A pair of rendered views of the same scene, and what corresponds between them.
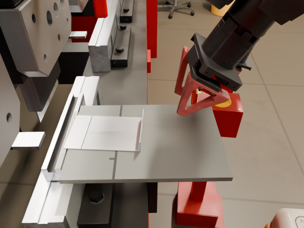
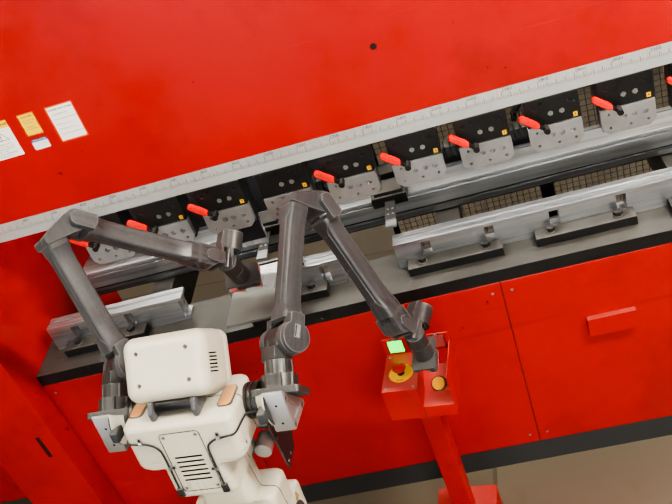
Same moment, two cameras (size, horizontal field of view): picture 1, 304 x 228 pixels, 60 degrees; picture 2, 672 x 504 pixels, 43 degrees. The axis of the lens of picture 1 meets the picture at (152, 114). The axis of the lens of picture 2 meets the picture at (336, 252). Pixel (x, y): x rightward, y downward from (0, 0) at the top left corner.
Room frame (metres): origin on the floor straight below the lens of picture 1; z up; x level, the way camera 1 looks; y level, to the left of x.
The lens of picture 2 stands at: (1.13, -2.04, 2.46)
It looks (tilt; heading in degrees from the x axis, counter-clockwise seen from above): 33 degrees down; 104
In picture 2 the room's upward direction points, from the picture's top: 21 degrees counter-clockwise
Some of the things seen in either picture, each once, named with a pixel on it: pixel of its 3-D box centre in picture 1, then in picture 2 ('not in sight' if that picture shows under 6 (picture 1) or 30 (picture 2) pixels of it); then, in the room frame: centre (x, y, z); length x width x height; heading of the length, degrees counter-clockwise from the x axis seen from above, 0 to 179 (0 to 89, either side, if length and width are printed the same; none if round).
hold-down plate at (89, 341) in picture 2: not in sight; (107, 340); (-0.27, 0.09, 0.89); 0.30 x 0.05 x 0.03; 1
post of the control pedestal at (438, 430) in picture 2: (202, 163); (447, 456); (0.77, -0.23, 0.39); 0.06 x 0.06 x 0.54; 84
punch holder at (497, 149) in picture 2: not in sight; (482, 134); (1.10, 0.17, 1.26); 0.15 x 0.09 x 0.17; 1
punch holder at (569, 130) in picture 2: not in sight; (551, 115); (1.30, 0.17, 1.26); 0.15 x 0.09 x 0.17; 1
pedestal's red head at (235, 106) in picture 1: (215, 99); (419, 376); (0.77, -0.23, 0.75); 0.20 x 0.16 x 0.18; 174
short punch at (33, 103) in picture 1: (41, 74); (249, 232); (0.33, 0.16, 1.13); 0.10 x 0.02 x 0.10; 1
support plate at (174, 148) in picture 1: (146, 138); (259, 293); (0.33, 0.01, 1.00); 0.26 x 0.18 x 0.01; 91
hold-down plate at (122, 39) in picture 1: (122, 43); (455, 257); (0.93, 0.11, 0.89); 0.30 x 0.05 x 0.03; 1
